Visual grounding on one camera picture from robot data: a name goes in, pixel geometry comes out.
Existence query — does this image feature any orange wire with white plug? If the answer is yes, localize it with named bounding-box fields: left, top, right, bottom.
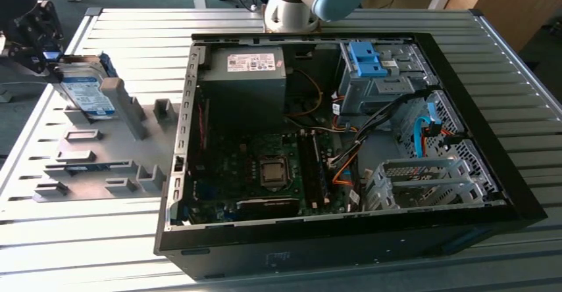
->
left=331, top=93, right=352, bottom=134

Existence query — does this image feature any dark blue RAM stick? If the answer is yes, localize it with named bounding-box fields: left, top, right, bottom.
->
left=64, top=163, right=109, bottom=172

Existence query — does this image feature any black PC case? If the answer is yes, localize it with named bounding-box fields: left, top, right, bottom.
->
left=152, top=31, right=548, bottom=280

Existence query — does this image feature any blue data wire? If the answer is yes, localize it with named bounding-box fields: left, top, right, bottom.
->
left=412, top=102, right=440, bottom=158

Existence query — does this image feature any red black twisted wire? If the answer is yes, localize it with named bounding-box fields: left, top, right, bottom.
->
left=196, top=99, right=211, bottom=150

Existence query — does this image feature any wooden cabinet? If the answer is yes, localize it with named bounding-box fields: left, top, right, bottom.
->
left=446, top=0, right=562, bottom=53

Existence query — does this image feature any black cable bundle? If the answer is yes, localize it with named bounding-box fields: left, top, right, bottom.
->
left=327, top=89, right=440, bottom=170

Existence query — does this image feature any silver CPU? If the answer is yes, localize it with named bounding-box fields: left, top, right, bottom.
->
left=261, top=162, right=285, bottom=180

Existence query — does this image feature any black graphics card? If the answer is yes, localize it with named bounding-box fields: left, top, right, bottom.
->
left=235, top=195, right=303, bottom=221

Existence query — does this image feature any hard disk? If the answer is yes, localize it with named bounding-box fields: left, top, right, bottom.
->
left=43, top=51, right=119, bottom=121

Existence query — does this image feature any green motherboard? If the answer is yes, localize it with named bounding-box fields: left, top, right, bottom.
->
left=187, top=128, right=355, bottom=224

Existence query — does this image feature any black CPU socket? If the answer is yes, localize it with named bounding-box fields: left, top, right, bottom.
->
left=257, top=155, right=289, bottom=191

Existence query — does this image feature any blue plastic drive latch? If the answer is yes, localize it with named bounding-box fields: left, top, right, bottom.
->
left=346, top=41, right=392, bottom=78

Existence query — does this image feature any silver disk bay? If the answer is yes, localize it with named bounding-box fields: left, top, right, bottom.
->
left=363, top=155, right=500, bottom=212

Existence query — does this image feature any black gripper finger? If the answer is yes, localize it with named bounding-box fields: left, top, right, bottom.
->
left=0, top=41, right=63, bottom=83
left=25, top=0, right=65, bottom=55

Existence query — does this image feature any grey parts rack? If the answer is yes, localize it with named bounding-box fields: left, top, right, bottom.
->
left=32, top=77, right=183, bottom=204

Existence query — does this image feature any white grey wire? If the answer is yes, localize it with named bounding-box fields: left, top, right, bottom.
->
left=284, top=116, right=358, bottom=135

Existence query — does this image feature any orange flat wire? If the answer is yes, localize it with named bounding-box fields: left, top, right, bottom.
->
left=330, top=160, right=358, bottom=187

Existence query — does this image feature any grey power supply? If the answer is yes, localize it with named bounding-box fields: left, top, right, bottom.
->
left=199, top=45, right=289, bottom=129

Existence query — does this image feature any silver optical drive cage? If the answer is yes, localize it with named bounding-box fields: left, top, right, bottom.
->
left=336, top=41, right=440, bottom=117

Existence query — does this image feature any red orange power wire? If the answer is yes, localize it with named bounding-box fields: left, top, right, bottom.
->
left=419, top=126, right=466, bottom=143

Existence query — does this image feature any yellow wire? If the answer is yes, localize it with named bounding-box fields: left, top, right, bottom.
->
left=283, top=68, right=324, bottom=119

